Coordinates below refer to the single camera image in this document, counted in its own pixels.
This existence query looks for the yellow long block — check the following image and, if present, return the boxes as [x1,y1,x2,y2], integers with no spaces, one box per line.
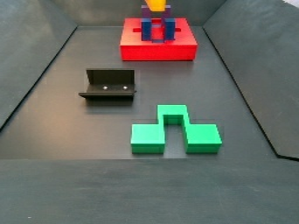
[144,0,167,12]

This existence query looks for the red board with slots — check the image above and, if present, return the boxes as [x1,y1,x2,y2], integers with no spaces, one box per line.
[119,18,199,61]

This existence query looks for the green stepped block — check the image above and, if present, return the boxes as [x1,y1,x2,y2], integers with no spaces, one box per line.
[129,105,222,154]

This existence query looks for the dark blue U block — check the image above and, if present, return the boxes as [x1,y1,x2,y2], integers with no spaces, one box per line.
[141,18,175,43]

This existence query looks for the purple U block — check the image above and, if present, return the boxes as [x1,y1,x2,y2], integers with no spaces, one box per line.
[141,4,175,29]

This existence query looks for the black angle bracket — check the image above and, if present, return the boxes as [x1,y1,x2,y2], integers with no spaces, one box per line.
[79,68,136,99]

